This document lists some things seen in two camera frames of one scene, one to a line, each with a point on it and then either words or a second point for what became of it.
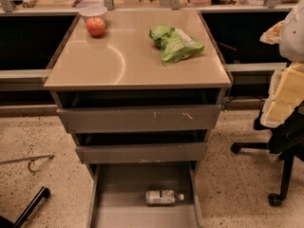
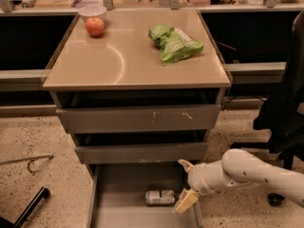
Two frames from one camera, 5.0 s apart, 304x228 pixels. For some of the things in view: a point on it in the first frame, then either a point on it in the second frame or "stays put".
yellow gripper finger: (273, 35) → (187, 165)
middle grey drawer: (142, 153) stays put
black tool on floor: (5, 222) stays put
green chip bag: (175, 45) stays put
